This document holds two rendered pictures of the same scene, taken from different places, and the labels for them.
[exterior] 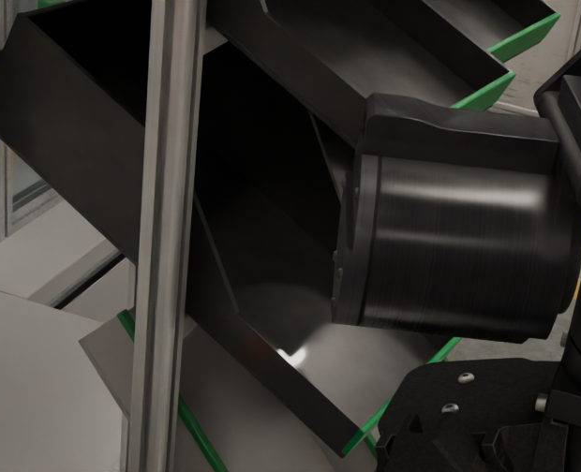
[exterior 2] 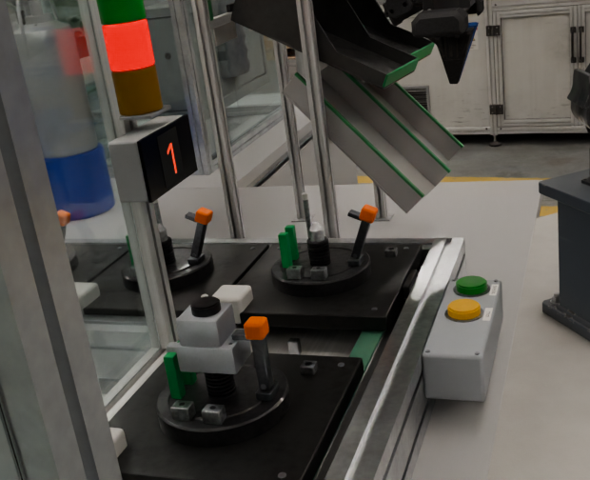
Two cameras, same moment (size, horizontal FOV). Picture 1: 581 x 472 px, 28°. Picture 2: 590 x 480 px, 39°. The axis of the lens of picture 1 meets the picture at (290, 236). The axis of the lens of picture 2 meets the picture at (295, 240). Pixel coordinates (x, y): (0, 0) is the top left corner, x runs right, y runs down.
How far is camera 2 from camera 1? 0.77 m
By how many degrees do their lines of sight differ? 6
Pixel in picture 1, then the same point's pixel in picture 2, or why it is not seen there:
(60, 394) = (261, 207)
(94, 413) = (279, 209)
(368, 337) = (383, 66)
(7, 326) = not seen: hidden behind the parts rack
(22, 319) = not seen: hidden behind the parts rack
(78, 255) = (248, 170)
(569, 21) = (483, 67)
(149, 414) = (314, 98)
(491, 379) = not seen: outside the picture
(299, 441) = (369, 129)
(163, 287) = (310, 44)
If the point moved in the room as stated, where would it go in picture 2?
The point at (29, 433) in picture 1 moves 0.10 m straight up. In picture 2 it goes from (253, 218) to (245, 173)
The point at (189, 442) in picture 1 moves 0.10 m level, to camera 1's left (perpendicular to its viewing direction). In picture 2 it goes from (329, 112) to (266, 120)
